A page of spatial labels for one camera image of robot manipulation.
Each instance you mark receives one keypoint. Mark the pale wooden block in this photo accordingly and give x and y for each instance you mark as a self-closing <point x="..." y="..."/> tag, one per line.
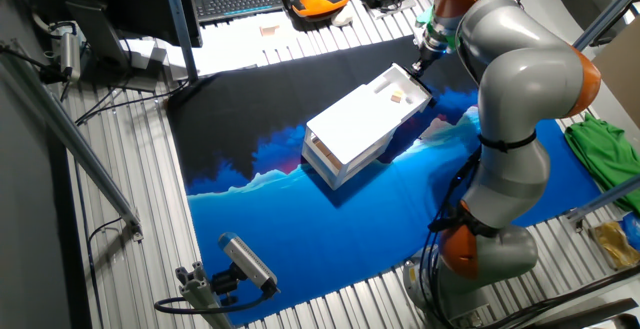
<point x="270" y="30"/>

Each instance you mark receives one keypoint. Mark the aluminium camera mount profile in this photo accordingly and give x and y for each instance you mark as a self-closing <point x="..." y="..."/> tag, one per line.
<point x="200" y="294"/>

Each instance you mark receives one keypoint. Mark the white drawer cabinet frame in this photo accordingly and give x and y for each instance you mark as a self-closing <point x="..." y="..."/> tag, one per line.
<point x="350" y="124"/>

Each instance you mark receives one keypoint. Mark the silver orange robot arm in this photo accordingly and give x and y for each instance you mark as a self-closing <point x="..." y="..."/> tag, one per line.
<point x="525" y="74"/>

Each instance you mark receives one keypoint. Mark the blue black printed cloth mat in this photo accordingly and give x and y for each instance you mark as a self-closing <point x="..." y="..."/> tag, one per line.
<point x="325" y="234"/>

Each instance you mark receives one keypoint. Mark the aluminium profile post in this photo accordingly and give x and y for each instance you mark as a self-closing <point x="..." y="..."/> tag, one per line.
<point x="179" y="24"/>
<point x="607" y="11"/>

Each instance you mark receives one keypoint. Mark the white lumpy object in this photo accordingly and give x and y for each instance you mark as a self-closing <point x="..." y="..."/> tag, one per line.
<point x="343" y="17"/>

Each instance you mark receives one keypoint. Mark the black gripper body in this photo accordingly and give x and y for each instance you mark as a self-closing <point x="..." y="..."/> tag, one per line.
<point x="433" y="51"/>

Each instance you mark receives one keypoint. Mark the white paper sheet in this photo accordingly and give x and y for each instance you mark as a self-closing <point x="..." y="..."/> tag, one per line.
<point x="230" y="51"/>

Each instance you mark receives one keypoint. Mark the silver camera with blue end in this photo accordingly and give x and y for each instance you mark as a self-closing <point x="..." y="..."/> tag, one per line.
<point x="247" y="261"/>

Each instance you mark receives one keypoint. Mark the black computer keyboard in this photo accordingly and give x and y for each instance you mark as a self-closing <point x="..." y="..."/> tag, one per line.
<point x="235" y="1"/>

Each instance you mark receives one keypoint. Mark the brown cardboard board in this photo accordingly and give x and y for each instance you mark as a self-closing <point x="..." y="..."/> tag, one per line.
<point x="620" y="74"/>

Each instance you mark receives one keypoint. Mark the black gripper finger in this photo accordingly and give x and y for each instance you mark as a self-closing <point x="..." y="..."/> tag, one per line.
<point x="424" y="70"/>
<point x="415" y="68"/>

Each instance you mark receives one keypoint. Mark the blue plastic bag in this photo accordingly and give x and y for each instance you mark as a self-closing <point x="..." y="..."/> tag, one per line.
<point x="632" y="229"/>

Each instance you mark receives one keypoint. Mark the green wrist mount bracket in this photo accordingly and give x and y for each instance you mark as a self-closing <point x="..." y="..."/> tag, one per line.
<point x="424" y="16"/>

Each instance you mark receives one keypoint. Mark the silver camera on mount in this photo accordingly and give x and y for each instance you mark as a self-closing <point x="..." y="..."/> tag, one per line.
<point x="70" y="54"/>

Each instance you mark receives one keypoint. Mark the green cloth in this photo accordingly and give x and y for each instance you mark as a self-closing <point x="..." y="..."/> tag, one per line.
<point x="605" y="154"/>

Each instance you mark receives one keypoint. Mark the yellow plastic bag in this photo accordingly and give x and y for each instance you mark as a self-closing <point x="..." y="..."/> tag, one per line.
<point x="612" y="244"/>

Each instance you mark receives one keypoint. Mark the aluminium profile bar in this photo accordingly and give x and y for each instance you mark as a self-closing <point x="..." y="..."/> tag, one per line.
<point x="75" y="139"/>
<point x="605" y="198"/>

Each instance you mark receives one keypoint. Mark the small wooden cube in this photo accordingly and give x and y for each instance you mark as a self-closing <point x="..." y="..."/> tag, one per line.
<point x="397" y="97"/>

